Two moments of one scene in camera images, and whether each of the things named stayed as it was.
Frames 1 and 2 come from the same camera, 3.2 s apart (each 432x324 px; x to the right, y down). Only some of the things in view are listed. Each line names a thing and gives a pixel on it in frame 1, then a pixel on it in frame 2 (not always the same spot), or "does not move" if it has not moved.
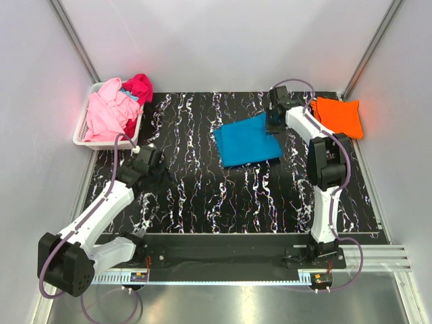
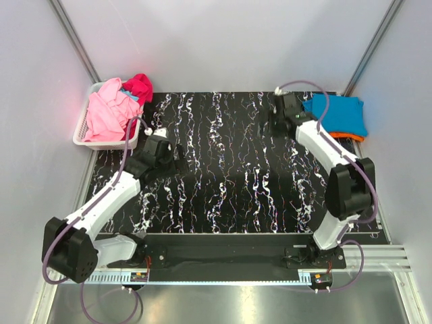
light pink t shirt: [110, 111] does not move
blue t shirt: [246, 141] -> [345, 114]
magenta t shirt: [140, 88] does not move
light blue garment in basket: [129, 94] does not move
